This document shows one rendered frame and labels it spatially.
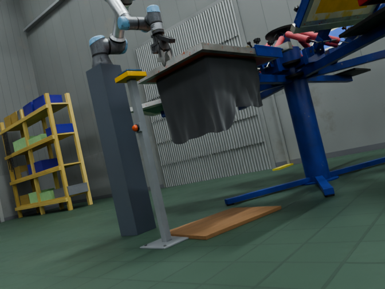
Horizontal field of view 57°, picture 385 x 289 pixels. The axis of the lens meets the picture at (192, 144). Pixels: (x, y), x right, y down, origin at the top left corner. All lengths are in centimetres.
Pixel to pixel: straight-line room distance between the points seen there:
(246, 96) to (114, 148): 96
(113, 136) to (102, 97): 29
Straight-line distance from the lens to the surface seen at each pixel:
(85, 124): 912
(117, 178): 252
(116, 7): 232
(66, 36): 974
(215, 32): 639
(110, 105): 250
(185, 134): 214
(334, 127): 547
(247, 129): 597
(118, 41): 271
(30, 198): 901
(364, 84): 537
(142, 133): 197
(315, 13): 258
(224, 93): 202
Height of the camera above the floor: 40
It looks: 3 degrees up
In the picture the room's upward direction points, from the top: 13 degrees counter-clockwise
